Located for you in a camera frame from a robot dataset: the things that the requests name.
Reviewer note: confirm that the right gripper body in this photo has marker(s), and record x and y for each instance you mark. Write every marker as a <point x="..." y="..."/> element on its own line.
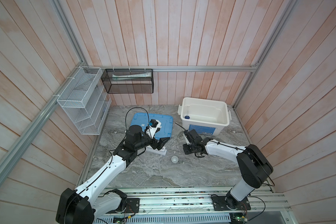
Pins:
<point x="188" y="148"/>

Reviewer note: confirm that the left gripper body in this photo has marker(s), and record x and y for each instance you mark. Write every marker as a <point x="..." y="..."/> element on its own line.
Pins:
<point x="153" y="141"/>

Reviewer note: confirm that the blue plastic bin lid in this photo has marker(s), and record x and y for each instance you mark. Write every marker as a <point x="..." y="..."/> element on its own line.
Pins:
<point x="141" y="119"/>

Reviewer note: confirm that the small white ceramic crucible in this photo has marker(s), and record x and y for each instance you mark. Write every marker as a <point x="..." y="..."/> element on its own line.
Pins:
<point x="174" y="159"/>

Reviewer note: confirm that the blue hexagonal base cylinder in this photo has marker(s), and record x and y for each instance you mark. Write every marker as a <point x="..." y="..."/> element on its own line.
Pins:
<point x="187" y="115"/>

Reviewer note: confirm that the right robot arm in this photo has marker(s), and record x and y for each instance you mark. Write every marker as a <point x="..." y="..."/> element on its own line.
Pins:
<point x="254" y="167"/>

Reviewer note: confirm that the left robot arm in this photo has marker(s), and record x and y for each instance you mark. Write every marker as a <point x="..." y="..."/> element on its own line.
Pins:
<point x="84" y="204"/>

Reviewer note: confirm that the white test tube rack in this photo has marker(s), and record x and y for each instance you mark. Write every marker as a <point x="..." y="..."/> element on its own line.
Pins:
<point x="162" y="151"/>

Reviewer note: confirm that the white plastic storage bin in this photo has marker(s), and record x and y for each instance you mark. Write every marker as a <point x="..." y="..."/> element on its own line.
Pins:
<point x="208" y="117"/>

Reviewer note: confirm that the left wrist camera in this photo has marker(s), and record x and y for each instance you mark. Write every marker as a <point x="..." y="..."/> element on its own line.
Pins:
<point x="154" y="123"/>

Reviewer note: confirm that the black wire mesh basket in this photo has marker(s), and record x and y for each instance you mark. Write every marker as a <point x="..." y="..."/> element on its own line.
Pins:
<point x="128" y="81"/>

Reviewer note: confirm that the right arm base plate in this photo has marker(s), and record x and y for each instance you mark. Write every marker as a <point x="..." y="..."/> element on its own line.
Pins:
<point x="224" y="203"/>

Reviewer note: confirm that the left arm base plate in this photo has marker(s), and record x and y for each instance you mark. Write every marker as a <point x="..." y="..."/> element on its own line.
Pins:
<point x="132" y="206"/>

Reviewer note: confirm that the white wire mesh shelf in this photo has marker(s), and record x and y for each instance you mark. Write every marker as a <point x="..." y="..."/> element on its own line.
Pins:
<point x="85" y="101"/>

